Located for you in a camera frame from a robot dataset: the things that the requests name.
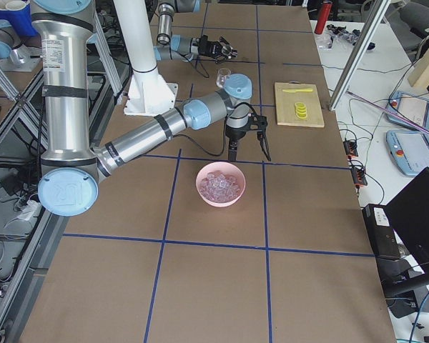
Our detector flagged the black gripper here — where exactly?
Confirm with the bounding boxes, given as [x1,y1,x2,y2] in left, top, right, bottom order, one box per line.
[225,126,247,161]
[198,35,237,61]

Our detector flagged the clear wine glass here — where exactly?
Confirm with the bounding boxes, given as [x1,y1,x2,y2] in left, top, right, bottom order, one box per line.
[216,68,231,88]

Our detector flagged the clear ice cubes pile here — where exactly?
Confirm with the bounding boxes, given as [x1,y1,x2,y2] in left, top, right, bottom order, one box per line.
[198,171,241,203]

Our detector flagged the pink bowl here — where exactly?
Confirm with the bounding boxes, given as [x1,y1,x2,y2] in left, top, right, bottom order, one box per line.
[196,161,246,207]

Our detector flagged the wooden cutting board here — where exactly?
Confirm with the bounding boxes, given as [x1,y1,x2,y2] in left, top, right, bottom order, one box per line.
[274,82,325,128]

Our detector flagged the yellow plastic knife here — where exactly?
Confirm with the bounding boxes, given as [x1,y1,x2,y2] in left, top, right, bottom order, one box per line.
[282,88,313,94]

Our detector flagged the crumpled clear plastic bag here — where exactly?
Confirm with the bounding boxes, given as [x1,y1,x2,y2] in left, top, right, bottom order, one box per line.
[315,24,361,50]

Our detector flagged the red bottle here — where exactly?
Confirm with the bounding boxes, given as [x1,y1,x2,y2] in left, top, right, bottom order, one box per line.
[314,0,332,35]

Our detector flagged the black box device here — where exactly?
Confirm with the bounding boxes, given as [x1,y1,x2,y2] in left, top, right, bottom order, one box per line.
[362,204,400,261]

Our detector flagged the near blue teach pendant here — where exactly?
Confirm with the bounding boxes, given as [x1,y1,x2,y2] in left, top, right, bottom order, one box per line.
[386,130,429,177]

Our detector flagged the blue teach pendant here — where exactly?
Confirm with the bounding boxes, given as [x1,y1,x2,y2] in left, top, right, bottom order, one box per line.
[386,91,429,129]
[386,130,429,177]

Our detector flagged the far blue teach pendant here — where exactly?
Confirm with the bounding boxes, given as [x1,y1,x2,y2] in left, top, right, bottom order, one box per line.
[386,91,429,129]

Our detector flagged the grey office chair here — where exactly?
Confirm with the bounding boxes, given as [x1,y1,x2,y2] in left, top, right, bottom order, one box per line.
[398,1,429,56]

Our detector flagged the black laptop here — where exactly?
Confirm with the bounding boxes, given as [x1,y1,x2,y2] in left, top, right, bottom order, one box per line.
[385,167,429,272]

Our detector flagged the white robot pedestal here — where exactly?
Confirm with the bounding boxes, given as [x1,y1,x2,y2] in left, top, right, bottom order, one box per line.
[114,0,176,116]

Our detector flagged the aluminium frame post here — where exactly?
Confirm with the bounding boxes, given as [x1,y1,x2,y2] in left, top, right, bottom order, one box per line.
[328,0,390,111]

